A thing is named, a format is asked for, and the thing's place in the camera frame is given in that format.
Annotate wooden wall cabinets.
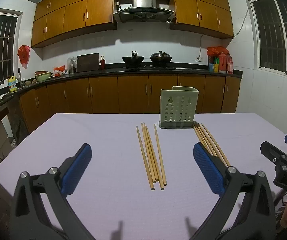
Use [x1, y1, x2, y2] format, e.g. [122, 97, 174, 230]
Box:
[31, 0, 234, 48]

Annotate yellow detergent bottle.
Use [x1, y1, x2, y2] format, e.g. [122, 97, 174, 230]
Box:
[8, 76, 18, 93]

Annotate gas stove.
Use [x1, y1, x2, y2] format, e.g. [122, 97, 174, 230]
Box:
[120, 65, 176, 71]

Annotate dark cutting board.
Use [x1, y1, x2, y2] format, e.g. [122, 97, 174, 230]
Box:
[76, 53, 100, 73]

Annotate clear glass jar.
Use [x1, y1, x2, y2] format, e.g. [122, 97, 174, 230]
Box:
[67, 57, 78, 74]

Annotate pale green perforated utensil holder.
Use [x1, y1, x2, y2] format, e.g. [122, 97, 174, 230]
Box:
[159, 86, 199, 129]

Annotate black wok with lid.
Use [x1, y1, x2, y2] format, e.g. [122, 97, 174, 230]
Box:
[150, 51, 172, 68]

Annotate metal faucet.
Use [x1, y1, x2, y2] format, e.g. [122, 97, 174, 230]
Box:
[18, 67, 26, 88]

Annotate hanging red plastic bag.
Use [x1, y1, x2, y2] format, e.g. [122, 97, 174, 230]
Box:
[17, 45, 31, 69]

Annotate red and white plastic bag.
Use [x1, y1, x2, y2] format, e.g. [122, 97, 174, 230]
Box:
[53, 65, 69, 77]

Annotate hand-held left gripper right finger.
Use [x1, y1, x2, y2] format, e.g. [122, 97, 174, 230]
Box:
[193, 142, 276, 240]

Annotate green basin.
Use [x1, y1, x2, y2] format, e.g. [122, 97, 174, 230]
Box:
[35, 70, 52, 82]

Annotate red oil bottles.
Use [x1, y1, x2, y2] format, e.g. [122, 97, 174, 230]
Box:
[218, 52, 234, 75]

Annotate black kitchen countertop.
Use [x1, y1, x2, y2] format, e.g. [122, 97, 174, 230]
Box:
[0, 66, 243, 120]

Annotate steel range hood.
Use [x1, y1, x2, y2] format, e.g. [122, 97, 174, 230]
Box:
[113, 0, 176, 23]

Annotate wooden base cabinets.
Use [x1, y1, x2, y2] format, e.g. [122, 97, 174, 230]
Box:
[8, 75, 241, 133]

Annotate black open wok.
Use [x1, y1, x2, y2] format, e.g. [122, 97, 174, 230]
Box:
[122, 51, 145, 68]

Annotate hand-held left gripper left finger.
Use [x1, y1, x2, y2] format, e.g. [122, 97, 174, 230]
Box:
[10, 143, 96, 240]

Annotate white wall cable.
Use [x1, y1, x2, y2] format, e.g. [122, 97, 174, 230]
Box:
[199, 7, 251, 58]

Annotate colourful small boxes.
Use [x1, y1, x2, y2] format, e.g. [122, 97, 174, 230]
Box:
[208, 56, 220, 73]

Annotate red bag on bottles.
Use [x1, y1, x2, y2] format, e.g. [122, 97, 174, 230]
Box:
[207, 46, 228, 57]

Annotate lilac tablecloth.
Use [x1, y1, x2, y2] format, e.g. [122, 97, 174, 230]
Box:
[0, 112, 287, 240]

